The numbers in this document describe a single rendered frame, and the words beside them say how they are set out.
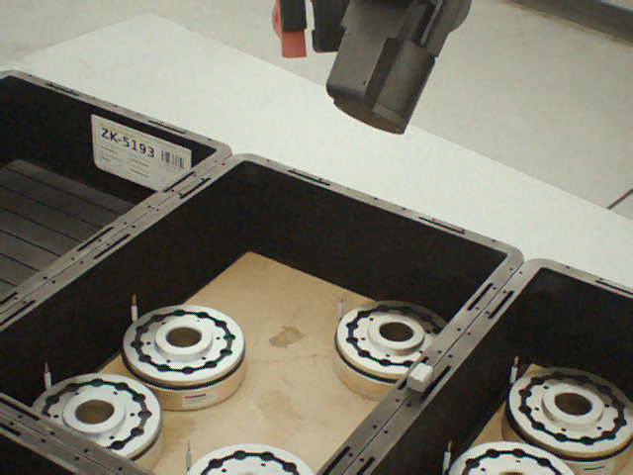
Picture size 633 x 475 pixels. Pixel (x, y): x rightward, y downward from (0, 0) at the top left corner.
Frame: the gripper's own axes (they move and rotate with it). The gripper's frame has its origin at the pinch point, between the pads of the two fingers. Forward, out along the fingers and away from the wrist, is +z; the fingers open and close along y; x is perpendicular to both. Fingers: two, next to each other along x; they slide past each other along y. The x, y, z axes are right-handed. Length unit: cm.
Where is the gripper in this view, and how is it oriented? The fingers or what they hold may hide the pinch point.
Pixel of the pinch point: (329, 17)
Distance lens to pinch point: 103.0
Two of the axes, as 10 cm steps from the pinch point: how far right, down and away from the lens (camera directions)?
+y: 9.2, -1.3, 3.7
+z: -3.8, -0.9, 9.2
